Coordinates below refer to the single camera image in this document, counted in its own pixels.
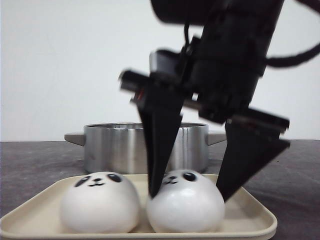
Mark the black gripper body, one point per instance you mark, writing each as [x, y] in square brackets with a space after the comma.
[217, 72]

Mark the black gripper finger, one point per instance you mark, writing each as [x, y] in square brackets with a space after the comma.
[250, 147]
[160, 114]

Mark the panda bun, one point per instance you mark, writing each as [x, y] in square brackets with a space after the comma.
[101, 202]
[187, 202]

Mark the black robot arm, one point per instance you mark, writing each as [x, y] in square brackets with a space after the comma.
[217, 75]

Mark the stainless steel steamer pot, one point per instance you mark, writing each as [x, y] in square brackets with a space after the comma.
[120, 147]

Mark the cream rectangular plastic tray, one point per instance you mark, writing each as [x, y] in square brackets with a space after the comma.
[38, 219]

